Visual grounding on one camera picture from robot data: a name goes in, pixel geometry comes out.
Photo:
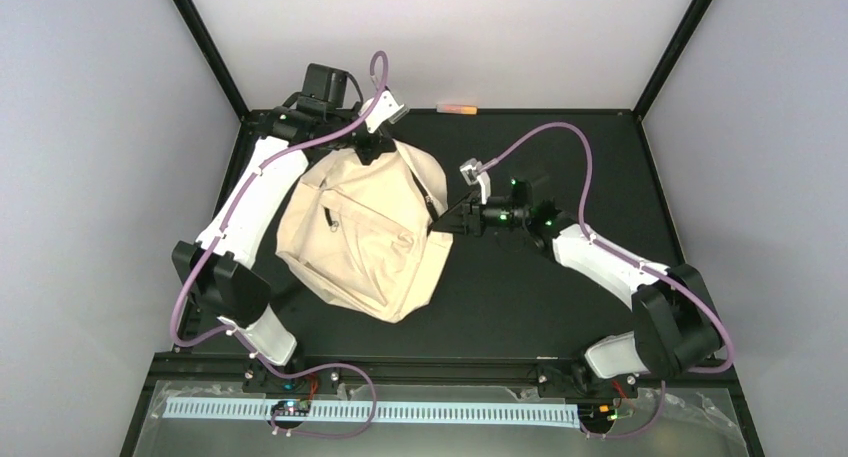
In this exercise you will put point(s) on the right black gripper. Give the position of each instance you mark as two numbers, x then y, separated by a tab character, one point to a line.
467	214

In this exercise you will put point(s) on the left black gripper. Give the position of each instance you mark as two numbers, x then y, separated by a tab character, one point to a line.
380	140

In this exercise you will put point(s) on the orange highlighter pen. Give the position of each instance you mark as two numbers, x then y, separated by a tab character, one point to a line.
457	109

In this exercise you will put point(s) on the beige canvas backpack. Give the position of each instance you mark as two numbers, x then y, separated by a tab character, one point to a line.
358	236

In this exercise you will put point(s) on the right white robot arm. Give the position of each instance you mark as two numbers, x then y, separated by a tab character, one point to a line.
673	330

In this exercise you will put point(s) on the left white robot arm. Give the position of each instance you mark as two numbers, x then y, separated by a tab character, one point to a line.
220	291

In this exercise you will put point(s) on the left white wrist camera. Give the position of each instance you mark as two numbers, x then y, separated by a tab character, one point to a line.
385	108

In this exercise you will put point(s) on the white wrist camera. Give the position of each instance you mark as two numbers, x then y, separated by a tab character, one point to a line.
385	108
474	174

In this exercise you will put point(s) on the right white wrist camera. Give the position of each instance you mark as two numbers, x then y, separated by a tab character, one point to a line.
474	174

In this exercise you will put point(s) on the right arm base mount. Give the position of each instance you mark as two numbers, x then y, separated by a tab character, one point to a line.
574	381

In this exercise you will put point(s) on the light blue slotted cable duct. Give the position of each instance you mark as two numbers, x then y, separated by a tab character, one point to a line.
291	410

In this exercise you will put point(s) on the black frame post left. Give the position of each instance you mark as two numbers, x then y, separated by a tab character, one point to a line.
210	52

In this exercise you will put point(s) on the black frame post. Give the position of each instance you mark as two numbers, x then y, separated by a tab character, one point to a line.
210	52
685	30

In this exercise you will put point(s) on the black frame post right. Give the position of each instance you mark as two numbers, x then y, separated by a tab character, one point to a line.
685	30

